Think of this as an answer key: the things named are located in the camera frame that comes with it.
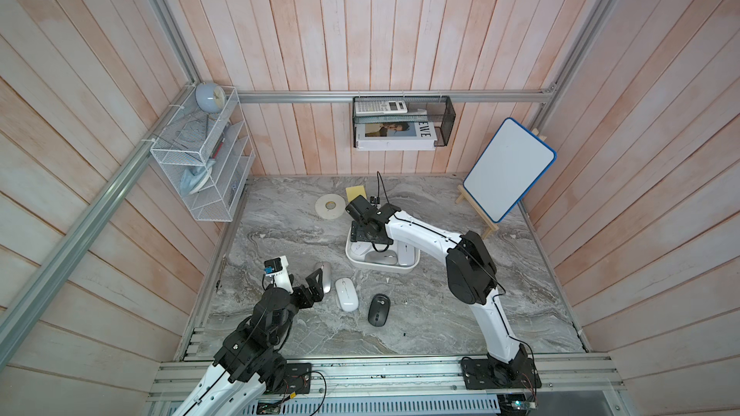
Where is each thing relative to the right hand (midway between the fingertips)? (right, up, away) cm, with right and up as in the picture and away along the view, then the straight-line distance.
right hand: (365, 234), depth 96 cm
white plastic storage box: (+7, -8, -1) cm, 10 cm away
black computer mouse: (+4, -21, -13) cm, 25 cm away
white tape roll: (-14, +9, +15) cm, 22 cm away
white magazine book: (+10, +33, -3) cm, 35 cm away
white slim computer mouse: (-5, -17, -11) cm, 21 cm away
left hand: (-16, -9, -19) cm, 26 cm away
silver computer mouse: (-13, -13, -2) cm, 19 cm away
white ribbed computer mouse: (-2, -5, -1) cm, 5 cm away
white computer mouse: (+14, -6, -1) cm, 15 cm away
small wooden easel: (+42, +4, -1) cm, 43 cm away
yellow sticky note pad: (-4, +15, +19) cm, 24 cm away
